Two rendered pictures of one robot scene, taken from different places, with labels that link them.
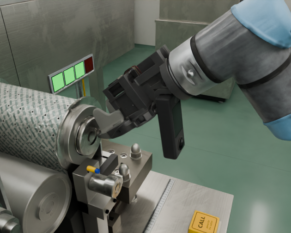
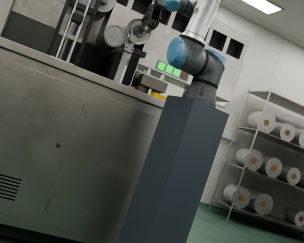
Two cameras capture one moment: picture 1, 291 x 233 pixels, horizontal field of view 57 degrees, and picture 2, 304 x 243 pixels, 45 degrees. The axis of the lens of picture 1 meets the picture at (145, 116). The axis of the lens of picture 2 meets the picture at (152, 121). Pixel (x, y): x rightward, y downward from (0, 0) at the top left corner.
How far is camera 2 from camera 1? 195 cm
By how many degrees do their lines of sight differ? 56
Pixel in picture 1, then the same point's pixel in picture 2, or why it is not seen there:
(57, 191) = (120, 35)
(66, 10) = not seen: hidden behind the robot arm
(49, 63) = (162, 55)
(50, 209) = (115, 37)
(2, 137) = not seen: hidden behind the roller
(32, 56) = (156, 46)
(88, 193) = (126, 41)
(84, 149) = (134, 30)
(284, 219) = not seen: outside the picture
